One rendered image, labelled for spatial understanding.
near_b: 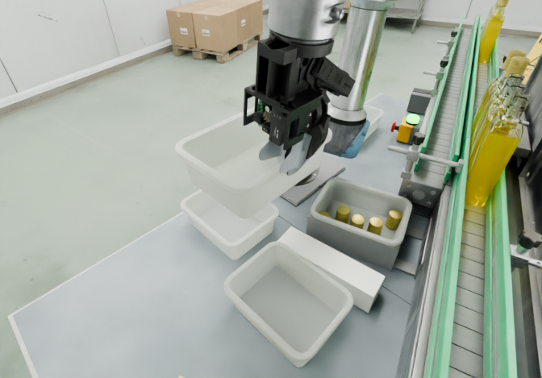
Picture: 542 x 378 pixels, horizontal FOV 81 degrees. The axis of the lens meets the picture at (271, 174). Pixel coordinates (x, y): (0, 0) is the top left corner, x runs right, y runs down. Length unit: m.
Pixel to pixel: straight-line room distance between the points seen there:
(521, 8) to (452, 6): 0.96
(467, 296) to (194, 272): 0.56
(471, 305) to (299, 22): 0.55
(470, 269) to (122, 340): 0.69
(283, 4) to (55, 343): 0.73
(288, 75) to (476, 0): 6.47
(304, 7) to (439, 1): 6.49
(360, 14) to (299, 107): 0.48
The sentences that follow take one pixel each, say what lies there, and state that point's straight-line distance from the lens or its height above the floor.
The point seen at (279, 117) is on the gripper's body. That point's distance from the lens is 0.37.
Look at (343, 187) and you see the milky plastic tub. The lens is 0.91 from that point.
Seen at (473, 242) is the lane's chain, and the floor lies 0.88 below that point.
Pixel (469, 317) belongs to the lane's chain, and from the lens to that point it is 0.67.
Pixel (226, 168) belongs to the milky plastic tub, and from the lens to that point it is 0.58.
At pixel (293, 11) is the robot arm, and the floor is 1.33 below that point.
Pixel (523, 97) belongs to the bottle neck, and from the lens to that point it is 0.78.
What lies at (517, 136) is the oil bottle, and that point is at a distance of 0.79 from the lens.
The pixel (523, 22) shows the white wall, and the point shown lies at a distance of 6.88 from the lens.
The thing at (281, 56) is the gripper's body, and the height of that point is 1.29.
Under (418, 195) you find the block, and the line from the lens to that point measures 0.91.
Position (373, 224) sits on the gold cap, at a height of 0.81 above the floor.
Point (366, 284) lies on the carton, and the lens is 0.73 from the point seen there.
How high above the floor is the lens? 1.40
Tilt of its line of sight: 38 degrees down
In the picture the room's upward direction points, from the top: straight up
